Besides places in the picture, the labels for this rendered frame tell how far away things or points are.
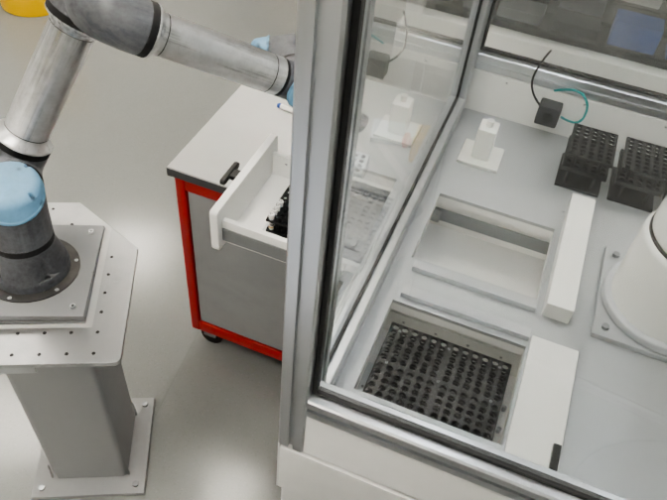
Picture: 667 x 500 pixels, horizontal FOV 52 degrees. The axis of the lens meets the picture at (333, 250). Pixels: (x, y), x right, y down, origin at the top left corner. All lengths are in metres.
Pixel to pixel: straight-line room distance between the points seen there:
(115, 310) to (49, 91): 0.44
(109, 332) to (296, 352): 0.64
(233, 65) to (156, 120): 1.92
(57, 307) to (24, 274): 0.09
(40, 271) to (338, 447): 0.74
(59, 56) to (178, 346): 1.21
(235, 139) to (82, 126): 1.47
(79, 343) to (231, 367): 0.91
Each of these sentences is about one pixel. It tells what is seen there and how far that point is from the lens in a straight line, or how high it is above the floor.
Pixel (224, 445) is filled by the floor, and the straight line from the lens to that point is 2.12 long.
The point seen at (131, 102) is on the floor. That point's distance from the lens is 3.32.
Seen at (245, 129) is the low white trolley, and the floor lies 0.76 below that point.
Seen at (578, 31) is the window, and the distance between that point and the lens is 0.52.
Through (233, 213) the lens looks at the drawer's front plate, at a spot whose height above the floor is 0.87.
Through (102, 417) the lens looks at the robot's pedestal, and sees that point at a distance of 1.82.
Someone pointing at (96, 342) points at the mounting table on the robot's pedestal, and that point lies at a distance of 1.42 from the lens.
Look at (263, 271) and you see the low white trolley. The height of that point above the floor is 0.48.
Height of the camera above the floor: 1.89
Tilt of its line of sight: 47 degrees down
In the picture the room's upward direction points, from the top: 7 degrees clockwise
